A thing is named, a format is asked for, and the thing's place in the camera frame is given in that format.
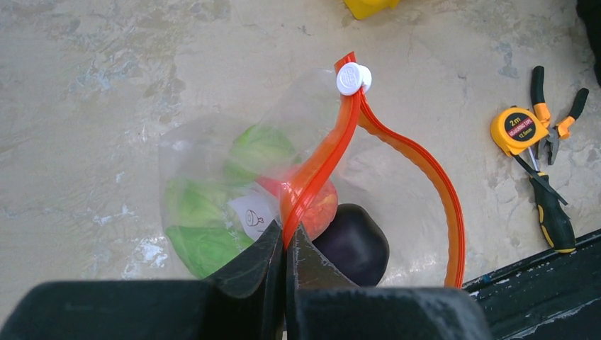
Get yellow tape measure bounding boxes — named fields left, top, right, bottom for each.
left=490, top=106, right=549, bottom=157

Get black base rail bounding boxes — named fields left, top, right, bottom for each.
left=464, top=230, right=600, bottom=339

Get purple eggplant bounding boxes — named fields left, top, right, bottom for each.
left=313, top=203, right=390, bottom=287

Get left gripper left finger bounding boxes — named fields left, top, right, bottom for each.
left=204, top=220, right=285, bottom=339

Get white cauliflower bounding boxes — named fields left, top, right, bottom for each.
left=159, top=120, right=302, bottom=279

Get clear orange zip bag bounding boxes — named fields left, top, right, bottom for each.
left=157, top=50, right=466, bottom=289

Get orange handled pliers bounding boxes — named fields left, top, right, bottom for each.
left=530, top=65, right=590, bottom=166

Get yellow plastic tray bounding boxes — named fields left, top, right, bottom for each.
left=343, top=0, right=400, bottom=20

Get black yellow screwdriver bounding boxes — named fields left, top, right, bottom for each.
left=514, top=147, right=576, bottom=254

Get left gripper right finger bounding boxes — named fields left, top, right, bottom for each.
left=285, top=225, right=356, bottom=339

